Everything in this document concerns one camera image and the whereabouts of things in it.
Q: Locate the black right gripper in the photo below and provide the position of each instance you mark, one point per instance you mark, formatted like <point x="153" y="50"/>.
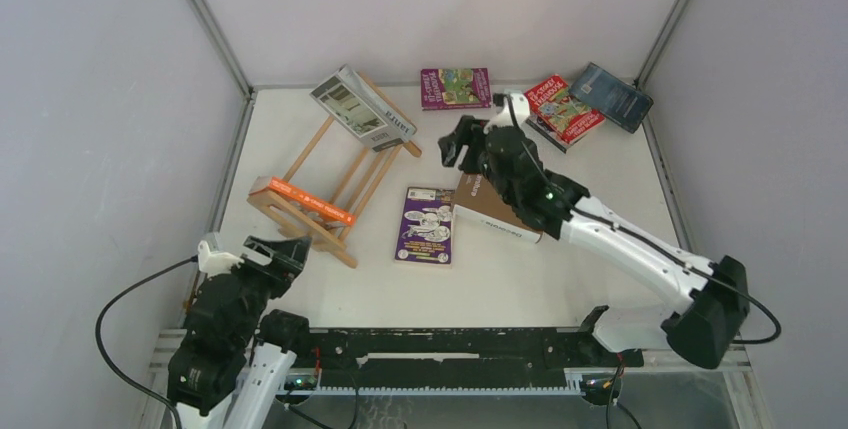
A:
<point x="474" y="129"/>

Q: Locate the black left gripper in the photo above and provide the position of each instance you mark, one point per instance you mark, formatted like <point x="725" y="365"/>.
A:
<point x="288" y="256"/>

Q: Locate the brown white Decorate book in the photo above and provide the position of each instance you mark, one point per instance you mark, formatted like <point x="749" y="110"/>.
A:
<point x="476" y="200"/>

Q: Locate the purple Treehouse book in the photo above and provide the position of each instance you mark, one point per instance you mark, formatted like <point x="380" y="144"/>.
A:
<point x="454" y="88"/>

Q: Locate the purple white cartoon book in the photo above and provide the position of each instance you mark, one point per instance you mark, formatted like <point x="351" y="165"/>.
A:
<point x="425" y="233"/>

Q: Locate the red Treehouse book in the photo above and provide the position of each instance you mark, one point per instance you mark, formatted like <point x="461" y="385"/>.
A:
<point x="571" y="119"/>

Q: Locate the grey ianra book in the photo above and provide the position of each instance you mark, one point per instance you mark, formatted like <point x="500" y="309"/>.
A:
<point x="362" y="110"/>

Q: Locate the orange Treehouse book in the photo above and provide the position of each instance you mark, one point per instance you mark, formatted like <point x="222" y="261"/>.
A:
<point x="314" y="207"/>

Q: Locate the wooden book rack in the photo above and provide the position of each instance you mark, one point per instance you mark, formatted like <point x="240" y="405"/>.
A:
<point x="295" y="139"/>

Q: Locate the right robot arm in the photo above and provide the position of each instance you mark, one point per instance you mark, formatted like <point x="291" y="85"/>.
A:
<point x="707" y="304"/>

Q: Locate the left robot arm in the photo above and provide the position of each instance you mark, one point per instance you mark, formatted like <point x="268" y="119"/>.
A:
<point x="236" y="353"/>

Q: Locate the dark floral book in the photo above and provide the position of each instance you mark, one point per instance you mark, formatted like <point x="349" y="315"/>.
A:
<point x="539" y="125"/>

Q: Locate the dark blue book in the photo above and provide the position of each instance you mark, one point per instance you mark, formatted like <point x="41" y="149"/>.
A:
<point x="621" y="103"/>

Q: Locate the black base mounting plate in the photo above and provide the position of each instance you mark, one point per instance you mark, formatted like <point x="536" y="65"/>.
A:
<point x="444" y="350"/>

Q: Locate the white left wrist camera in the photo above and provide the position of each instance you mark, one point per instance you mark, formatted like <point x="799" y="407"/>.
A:
<point x="213" y="261"/>

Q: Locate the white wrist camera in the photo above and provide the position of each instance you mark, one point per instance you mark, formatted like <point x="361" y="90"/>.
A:
<point x="213" y="261"/>
<point x="512" y="109"/>

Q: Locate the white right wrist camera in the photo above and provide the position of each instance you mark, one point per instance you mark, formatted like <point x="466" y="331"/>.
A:
<point x="512" y="109"/>

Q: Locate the aluminium frame rail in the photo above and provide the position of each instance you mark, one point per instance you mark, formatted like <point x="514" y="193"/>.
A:
<point x="450" y="373"/>

